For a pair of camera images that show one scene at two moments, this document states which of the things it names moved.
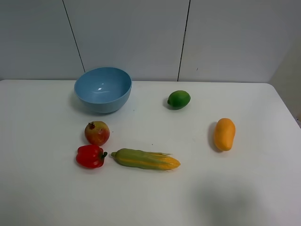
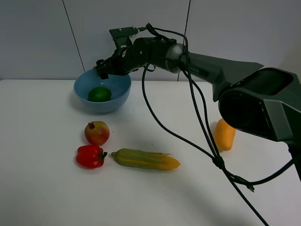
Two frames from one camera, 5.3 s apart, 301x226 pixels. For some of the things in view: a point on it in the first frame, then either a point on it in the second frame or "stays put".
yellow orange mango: x=225 y=130 stays put
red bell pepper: x=91 y=156 stays put
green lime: x=178 y=99 -> x=99 y=94
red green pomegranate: x=97 y=133 stays put
